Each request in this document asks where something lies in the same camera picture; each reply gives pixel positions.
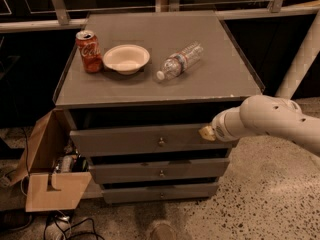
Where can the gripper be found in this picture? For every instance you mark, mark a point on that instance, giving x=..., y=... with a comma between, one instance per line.
x=219, y=129

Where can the grey top drawer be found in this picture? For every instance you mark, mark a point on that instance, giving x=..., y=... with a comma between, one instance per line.
x=145, y=139

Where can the grey drawer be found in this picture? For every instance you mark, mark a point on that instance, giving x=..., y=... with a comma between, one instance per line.
x=157, y=193
x=145, y=139
x=162, y=170

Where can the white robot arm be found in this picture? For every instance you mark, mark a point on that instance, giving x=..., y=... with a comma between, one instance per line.
x=277, y=116

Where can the grey drawer cabinet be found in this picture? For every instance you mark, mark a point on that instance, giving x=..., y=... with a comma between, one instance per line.
x=222, y=79

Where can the grey bottom drawer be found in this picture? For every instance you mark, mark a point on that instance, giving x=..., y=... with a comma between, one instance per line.
x=157, y=193

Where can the grey middle drawer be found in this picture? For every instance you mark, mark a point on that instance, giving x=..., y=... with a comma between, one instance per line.
x=162, y=170

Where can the clear plastic water bottle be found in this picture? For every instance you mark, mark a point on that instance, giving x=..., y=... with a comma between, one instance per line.
x=180, y=61

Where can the white paper bowl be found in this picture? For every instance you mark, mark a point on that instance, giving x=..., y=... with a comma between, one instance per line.
x=126, y=59

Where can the red cola can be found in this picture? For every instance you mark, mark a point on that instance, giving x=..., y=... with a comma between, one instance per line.
x=88, y=46

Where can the wooden side box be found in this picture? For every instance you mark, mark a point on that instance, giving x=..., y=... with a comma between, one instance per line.
x=49, y=191

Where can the metal railing frame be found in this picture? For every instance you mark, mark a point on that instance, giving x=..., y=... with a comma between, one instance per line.
x=22, y=15

